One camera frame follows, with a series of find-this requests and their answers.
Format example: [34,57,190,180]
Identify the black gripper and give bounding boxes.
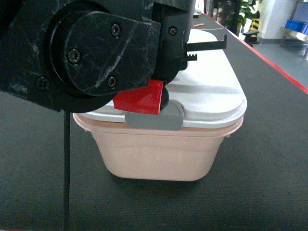
[47,0,227,115]

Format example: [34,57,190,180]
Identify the white box lid grey handle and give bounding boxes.
[83,28,248,131]

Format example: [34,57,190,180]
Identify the pink plastic storage box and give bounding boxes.
[73,114,243,181]

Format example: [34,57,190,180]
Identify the yellow black striped bollard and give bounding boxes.
[248,11,260,39]

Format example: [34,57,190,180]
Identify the blue bins right rack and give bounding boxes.
[285,19,308,35]

